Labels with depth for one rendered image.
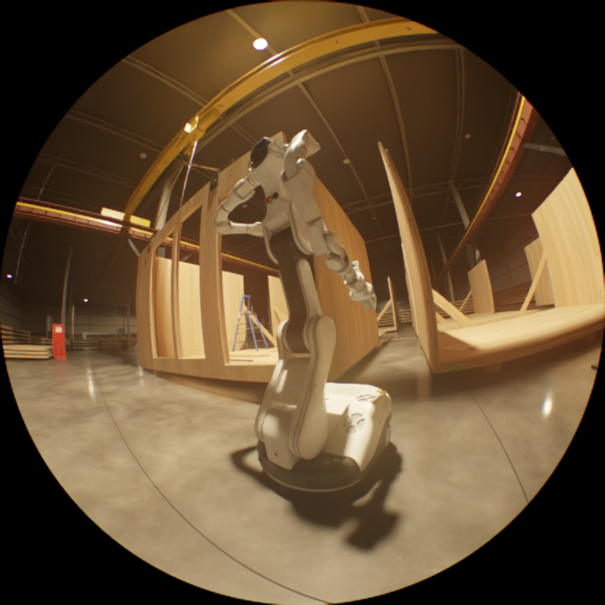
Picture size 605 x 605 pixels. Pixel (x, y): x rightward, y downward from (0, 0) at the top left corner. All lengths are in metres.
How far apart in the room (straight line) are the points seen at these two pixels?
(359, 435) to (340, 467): 0.15
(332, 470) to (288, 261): 0.83
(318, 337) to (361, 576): 0.85
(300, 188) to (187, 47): 10.34
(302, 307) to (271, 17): 10.11
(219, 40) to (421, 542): 11.19
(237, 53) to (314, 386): 10.61
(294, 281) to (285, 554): 1.02
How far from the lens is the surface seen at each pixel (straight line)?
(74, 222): 10.36
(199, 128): 6.09
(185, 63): 10.99
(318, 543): 0.82
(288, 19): 10.24
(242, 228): 1.42
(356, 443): 0.85
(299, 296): 0.86
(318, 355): 0.79
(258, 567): 0.80
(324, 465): 0.82
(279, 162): 1.05
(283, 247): 0.89
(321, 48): 5.53
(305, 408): 0.74
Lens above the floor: 0.70
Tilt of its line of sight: 7 degrees up
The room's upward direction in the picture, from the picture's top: 6 degrees counter-clockwise
